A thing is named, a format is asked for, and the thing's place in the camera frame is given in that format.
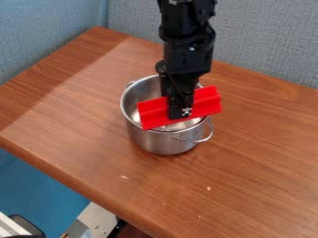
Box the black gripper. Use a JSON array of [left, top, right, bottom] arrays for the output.
[[154, 29, 216, 120]]

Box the red rectangular block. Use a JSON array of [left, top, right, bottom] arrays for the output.
[[136, 86, 221, 130]]

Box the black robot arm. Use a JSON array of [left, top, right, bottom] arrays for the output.
[[154, 0, 217, 120]]

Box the stainless steel pot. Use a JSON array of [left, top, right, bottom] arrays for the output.
[[120, 74, 213, 155]]

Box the white table leg frame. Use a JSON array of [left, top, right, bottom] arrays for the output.
[[60, 203, 116, 238]]

